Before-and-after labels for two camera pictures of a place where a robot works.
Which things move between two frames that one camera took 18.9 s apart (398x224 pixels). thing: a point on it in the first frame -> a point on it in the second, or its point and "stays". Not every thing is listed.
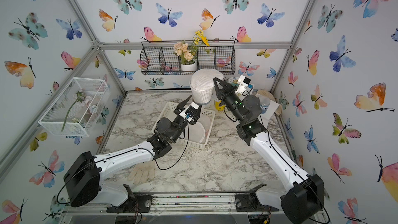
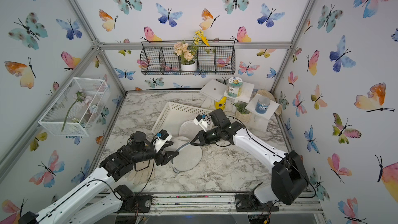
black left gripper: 178,107 -> 165,158
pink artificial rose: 81,96 stays
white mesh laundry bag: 202,82 -> 188,157
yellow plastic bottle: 219,108 stays
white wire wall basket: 80,102 stays
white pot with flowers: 187,53 stays
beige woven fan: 267,94 stays
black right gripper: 229,94 -> 202,138
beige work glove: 141,172 stays
